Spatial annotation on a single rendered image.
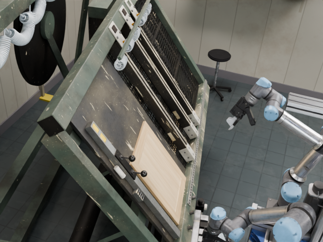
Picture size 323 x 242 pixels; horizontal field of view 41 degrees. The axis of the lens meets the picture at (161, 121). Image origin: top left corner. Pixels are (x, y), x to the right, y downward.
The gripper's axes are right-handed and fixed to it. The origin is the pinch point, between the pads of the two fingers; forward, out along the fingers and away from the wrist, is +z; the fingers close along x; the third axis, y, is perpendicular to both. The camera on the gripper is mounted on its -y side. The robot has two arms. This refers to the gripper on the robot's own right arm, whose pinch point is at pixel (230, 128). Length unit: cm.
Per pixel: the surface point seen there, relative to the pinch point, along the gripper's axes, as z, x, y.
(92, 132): 32, 51, 55
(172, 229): 68, 18, -12
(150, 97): 29, -27, 55
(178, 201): 67, -8, -5
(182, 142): 47, -44, 20
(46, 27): 23, 5, 131
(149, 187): 55, 19, 15
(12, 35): 19, 50, 121
